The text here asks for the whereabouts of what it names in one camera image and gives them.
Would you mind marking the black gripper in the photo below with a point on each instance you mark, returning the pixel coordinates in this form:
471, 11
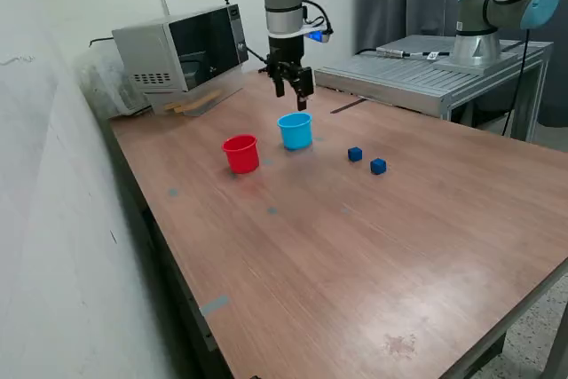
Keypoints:
286, 50

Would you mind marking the blue cube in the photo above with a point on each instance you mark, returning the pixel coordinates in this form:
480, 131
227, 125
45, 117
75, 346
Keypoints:
378, 167
354, 154

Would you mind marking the aluminium robot base table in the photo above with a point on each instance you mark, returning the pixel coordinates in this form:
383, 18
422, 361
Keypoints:
399, 77

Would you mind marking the blue plastic cup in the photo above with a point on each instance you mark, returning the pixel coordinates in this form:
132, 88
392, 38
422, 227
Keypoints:
295, 137

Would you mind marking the thin metal strip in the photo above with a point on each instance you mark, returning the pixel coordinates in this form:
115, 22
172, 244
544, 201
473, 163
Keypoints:
348, 106

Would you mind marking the clear acrylic stand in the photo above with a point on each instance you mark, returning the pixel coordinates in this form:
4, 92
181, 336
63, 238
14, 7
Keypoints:
226, 86

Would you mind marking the red plastic cup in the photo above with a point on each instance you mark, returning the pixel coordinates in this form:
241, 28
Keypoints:
242, 159

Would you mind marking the wooden sticks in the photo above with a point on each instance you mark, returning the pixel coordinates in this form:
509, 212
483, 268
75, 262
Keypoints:
191, 105

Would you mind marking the silver microwave oven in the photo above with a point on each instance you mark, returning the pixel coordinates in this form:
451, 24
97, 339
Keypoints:
146, 55

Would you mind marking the grey tape strip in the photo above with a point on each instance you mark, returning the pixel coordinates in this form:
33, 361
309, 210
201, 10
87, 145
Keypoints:
214, 304

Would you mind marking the wrist camera on white plate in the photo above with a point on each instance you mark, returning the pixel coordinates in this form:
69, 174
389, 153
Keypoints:
320, 36

